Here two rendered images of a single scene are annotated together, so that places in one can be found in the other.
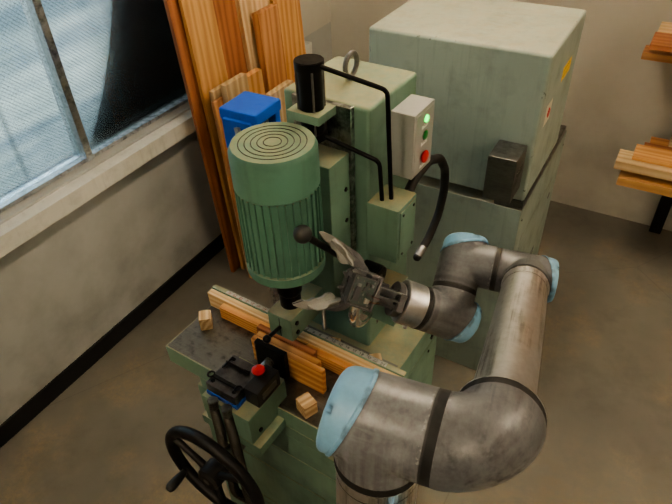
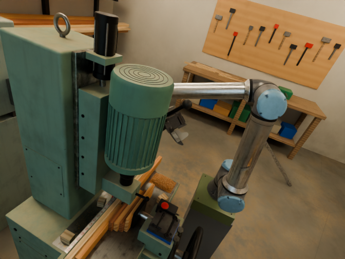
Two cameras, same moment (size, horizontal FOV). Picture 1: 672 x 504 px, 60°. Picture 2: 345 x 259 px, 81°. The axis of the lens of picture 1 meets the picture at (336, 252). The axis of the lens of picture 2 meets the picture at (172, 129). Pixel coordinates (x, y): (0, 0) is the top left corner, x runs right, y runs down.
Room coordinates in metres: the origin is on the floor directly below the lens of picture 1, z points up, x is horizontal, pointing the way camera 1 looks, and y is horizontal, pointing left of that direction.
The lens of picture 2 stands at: (1.08, 0.66, 1.69)
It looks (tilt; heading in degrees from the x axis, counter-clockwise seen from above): 32 degrees down; 250
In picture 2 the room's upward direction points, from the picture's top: 16 degrees clockwise
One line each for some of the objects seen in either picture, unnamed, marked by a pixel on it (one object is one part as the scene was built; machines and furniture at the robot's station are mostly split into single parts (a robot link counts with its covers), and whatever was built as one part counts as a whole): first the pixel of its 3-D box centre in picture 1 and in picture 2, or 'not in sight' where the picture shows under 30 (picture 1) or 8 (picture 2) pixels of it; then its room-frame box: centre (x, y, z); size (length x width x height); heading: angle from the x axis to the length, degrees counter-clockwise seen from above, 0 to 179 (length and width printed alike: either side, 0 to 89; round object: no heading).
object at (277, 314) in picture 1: (298, 311); (120, 186); (1.03, 0.10, 1.03); 0.14 x 0.07 x 0.09; 146
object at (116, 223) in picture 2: (288, 353); (129, 208); (0.98, 0.13, 0.92); 0.19 x 0.02 x 0.05; 56
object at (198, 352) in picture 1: (270, 385); (140, 226); (0.93, 0.18, 0.87); 0.61 x 0.30 x 0.06; 56
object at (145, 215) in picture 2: (264, 367); (145, 216); (0.92, 0.18, 0.95); 0.09 x 0.07 x 0.09; 56
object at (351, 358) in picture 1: (298, 338); (117, 204); (1.03, 0.11, 0.92); 0.60 x 0.02 x 0.05; 56
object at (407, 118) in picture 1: (411, 137); not in sight; (1.20, -0.18, 1.40); 0.10 x 0.06 x 0.16; 146
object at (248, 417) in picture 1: (246, 398); (160, 230); (0.86, 0.23, 0.91); 0.15 x 0.14 x 0.09; 56
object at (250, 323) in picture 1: (316, 355); (130, 195); (0.98, 0.06, 0.92); 0.62 x 0.02 x 0.04; 56
